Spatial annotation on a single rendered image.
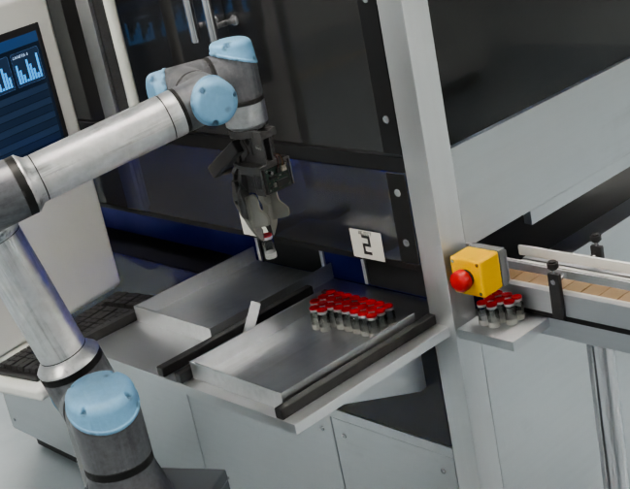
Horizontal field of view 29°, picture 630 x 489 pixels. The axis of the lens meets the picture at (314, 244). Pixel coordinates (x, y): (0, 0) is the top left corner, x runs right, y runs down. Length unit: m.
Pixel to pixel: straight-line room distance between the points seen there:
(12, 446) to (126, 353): 1.84
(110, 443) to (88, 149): 0.48
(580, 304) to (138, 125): 0.85
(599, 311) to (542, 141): 0.40
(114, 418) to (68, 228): 1.02
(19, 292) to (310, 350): 0.57
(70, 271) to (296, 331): 0.75
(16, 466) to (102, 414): 2.17
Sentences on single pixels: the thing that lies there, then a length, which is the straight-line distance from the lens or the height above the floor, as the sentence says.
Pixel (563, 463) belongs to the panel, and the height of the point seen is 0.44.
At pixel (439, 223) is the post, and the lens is 2.20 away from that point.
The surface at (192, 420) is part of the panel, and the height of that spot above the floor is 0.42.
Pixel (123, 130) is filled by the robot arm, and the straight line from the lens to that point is 1.90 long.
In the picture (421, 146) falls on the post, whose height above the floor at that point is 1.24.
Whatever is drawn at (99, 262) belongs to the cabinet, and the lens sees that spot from 3.01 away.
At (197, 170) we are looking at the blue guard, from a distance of 2.70.
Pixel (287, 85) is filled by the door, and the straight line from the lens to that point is 2.38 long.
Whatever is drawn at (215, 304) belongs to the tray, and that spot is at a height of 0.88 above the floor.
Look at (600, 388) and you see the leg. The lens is 2.33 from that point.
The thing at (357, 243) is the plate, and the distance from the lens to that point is 2.37.
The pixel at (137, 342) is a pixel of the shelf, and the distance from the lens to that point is 2.51.
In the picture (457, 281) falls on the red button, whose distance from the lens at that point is 2.17.
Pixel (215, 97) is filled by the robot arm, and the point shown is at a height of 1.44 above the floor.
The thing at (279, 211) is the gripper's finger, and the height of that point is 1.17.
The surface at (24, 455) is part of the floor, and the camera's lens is 4.19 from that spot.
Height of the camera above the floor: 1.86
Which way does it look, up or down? 20 degrees down
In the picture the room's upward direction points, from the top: 11 degrees counter-clockwise
